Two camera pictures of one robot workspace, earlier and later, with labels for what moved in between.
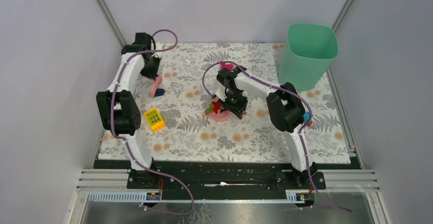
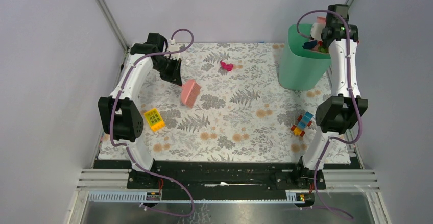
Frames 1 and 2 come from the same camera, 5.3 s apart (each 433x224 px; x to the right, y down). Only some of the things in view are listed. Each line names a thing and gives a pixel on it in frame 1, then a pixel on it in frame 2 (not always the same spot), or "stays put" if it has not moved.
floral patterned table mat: x=181 y=122 stays put
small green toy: x=209 y=110 → x=323 y=50
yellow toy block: x=155 y=120 stays put
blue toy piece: x=159 y=92 → x=310 y=45
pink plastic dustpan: x=224 y=116 → x=317 y=28
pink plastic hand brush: x=157 y=81 → x=189 y=92
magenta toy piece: x=229 y=66 stays put
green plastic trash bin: x=307 y=52 stays put
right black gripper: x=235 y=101 → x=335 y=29
